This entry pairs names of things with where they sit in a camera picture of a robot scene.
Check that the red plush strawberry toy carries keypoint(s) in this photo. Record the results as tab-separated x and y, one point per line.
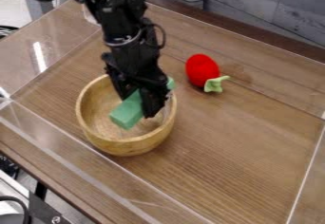
203	73

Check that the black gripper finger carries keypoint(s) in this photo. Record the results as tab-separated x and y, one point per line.
152	98
124	86

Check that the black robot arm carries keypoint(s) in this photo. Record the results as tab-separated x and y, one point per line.
119	18

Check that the clear acrylic enclosure wall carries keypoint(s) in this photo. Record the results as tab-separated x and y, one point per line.
232	163

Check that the brown wooden bowl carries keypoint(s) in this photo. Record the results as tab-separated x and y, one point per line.
96	101

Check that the green rectangular block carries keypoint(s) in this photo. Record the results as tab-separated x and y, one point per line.
127	114

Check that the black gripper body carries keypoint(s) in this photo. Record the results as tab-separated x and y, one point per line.
135	60

